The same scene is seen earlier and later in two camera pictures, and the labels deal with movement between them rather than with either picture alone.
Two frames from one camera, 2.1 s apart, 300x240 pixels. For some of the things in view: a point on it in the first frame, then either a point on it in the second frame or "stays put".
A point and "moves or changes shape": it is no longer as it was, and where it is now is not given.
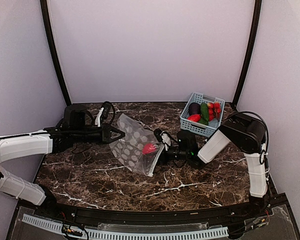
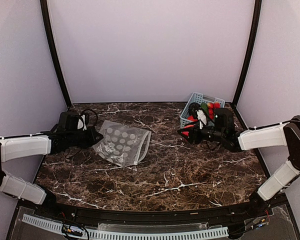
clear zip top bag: [138, 149] moves or changes shape
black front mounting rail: [156, 216] stays put
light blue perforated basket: [197, 128] stays put
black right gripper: [165, 159] to [192, 131]
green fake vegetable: [204, 110] stays put
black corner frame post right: [248, 64] stays put
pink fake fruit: [148, 148] moves or changes shape
